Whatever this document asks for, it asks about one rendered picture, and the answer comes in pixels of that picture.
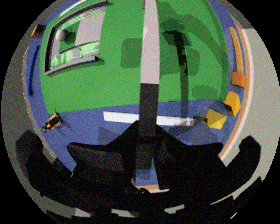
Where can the white golf ball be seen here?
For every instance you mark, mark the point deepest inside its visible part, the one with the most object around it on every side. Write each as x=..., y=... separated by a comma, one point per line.
x=61, y=35

